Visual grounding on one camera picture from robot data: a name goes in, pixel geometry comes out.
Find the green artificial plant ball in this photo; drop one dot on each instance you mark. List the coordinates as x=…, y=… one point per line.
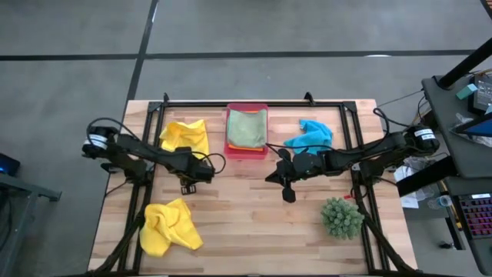
x=341, y=218

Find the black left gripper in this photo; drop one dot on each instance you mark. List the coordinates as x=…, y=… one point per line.
x=196, y=169

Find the pink translucent plastic bin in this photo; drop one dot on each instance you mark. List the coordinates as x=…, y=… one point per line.
x=246, y=155

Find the black device with blue light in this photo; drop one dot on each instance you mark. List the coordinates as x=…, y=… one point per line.
x=8, y=165

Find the orange microfiber towel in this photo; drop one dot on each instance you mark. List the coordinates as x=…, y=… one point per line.
x=240, y=147

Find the green microfiber towel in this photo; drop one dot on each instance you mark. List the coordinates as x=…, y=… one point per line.
x=246, y=129

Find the white crumpled paper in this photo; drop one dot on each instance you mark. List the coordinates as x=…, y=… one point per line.
x=403, y=174

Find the yellow microfiber towel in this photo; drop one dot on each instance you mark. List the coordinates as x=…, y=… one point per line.
x=184, y=134
x=169, y=227

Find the black diagonal pole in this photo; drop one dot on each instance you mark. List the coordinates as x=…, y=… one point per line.
x=461, y=67

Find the teal small box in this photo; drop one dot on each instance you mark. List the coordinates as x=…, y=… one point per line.
x=466, y=91

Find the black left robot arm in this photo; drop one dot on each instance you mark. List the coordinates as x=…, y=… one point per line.
x=146, y=154

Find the black corner bar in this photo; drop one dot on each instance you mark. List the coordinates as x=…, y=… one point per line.
x=489, y=5

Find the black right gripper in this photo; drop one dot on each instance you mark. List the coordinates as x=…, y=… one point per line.
x=307, y=165

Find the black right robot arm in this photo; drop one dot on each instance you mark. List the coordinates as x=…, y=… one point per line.
x=369, y=150

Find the blue microfiber towel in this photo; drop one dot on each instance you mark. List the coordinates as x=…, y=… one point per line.
x=313, y=136

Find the tablet with blue screen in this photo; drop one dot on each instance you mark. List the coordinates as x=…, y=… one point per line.
x=478, y=127

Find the keyboard with pink keys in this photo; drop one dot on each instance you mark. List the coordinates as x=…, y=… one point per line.
x=478, y=215

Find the clear plastic bottle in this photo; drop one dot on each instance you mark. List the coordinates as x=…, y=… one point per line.
x=442, y=201

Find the white paper sheet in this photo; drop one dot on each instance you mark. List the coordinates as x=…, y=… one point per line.
x=409, y=202

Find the grey side desk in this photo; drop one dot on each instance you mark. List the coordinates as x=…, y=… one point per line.
x=446, y=127

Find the dark grey keyboard desk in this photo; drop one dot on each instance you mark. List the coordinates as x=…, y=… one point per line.
x=485, y=261

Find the grey metal cart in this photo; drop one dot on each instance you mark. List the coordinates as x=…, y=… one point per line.
x=27, y=187

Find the small black floor item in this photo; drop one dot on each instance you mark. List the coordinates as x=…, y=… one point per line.
x=446, y=245

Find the black aluminium table frame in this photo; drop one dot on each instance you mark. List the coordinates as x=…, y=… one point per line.
x=192, y=104

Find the black electronic box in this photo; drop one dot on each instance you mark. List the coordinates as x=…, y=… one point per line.
x=483, y=96

